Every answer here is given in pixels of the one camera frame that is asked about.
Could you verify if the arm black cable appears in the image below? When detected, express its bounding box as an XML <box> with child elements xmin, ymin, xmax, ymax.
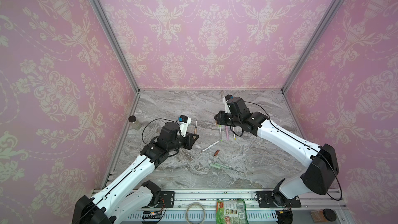
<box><xmin>141</xmin><ymin>118</ymin><xmax>181</xmax><ymax>158</ymax></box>
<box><xmin>229</xmin><ymin>101</ymin><xmax>343</xmax><ymax>201</ymax></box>

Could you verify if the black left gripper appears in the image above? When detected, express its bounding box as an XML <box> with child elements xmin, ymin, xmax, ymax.
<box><xmin>167</xmin><ymin>132</ymin><xmax>200</xmax><ymax>152</ymax></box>

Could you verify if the aluminium corner frame post right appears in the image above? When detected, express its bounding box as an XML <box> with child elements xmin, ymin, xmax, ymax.
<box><xmin>281</xmin><ymin>0</ymin><xmax>344</xmax><ymax>95</ymax></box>

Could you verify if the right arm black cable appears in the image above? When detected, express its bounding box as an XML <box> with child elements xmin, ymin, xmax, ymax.
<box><xmin>229</xmin><ymin>101</ymin><xmax>343</xmax><ymax>201</ymax></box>

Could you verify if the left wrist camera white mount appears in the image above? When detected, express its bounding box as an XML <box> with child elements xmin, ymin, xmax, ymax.
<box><xmin>177</xmin><ymin>115</ymin><xmax>191</xmax><ymax>137</ymax></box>

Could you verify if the aluminium corner frame post left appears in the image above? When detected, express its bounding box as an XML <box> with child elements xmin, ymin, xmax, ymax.
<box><xmin>89</xmin><ymin>0</ymin><xmax>140</xmax><ymax>94</ymax></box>

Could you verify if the green snack packet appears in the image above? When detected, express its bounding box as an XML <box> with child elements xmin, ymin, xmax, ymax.
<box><xmin>216</xmin><ymin>199</ymin><xmax>248</xmax><ymax>224</ymax></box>

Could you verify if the white pen green end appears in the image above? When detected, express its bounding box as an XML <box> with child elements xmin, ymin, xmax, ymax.
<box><xmin>218</xmin><ymin>125</ymin><xmax>222</xmax><ymax>142</ymax></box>

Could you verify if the brown jar black lid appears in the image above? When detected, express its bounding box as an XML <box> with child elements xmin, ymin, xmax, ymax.
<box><xmin>311</xmin><ymin>208</ymin><xmax>337</xmax><ymax>223</ymax></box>

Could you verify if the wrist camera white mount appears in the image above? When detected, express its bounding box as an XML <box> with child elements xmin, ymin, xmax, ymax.
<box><xmin>222</xmin><ymin>94</ymin><xmax>234</xmax><ymax>114</ymax></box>
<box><xmin>177</xmin><ymin>115</ymin><xmax>191</xmax><ymax>137</ymax></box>

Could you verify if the aluminium corner frame post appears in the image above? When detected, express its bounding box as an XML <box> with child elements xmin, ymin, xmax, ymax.
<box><xmin>281</xmin><ymin>0</ymin><xmax>344</xmax><ymax>95</ymax></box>
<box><xmin>89</xmin><ymin>0</ymin><xmax>140</xmax><ymax>94</ymax></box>

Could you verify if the small jar black lid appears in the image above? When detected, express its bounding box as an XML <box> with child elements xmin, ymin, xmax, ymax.
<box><xmin>128</xmin><ymin>115</ymin><xmax>142</xmax><ymax>131</ymax></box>

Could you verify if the white pen red label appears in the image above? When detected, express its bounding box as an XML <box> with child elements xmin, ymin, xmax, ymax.
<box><xmin>201</xmin><ymin>141</ymin><xmax>220</xmax><ymax>152</ymax></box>

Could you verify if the cable ring coil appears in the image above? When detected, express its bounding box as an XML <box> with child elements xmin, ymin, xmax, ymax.
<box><xmin>186</xmin><ymin>202</ymin><xmax>206</xmax><ymax>224</ymax></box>

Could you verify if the pale green pen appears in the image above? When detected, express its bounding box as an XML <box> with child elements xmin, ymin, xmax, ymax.
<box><xmin>214</xmin><ymin>163</ymin><xmax>236</xmax><ymax>171</ymax></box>

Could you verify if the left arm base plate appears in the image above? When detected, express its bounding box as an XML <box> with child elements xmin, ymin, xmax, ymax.
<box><xmin>142</xmin><ymin>191</ymin><xmax>175</xmax><ymax>208</ymax></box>

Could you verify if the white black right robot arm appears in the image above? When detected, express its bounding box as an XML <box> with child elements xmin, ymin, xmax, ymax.
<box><xmin>215</xmin><ymin>94</ymin><xmax>340</xmax><ymax>206</ymax></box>

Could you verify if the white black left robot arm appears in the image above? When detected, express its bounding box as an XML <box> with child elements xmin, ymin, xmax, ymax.
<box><xmin>72</xmin><ymin>116</ymin><xmax>199</xmax><ymax>224</ymax></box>

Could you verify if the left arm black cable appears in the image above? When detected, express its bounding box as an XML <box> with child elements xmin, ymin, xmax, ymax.
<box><xmin>141</xmin><ymin>118</ymin><xmax>181</xmax><ymax>158</ymax></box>

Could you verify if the pink pen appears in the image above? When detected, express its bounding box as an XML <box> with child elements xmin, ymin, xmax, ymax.
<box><xmin>225</xmin><ymin>126</ymin><xmax>230</xmax><ymax>141</ymax></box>

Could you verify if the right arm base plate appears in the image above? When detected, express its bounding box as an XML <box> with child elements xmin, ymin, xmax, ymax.
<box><xmin>254</xmin><ymin>190</ymin><xmax>302</xmax><ymax>208</ymax></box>

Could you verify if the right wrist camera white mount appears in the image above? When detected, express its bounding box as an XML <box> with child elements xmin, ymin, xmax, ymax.
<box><xmin>222</xmin><ymin>94</ymin><xmax>234</xmax><ymax>114</ymax></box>

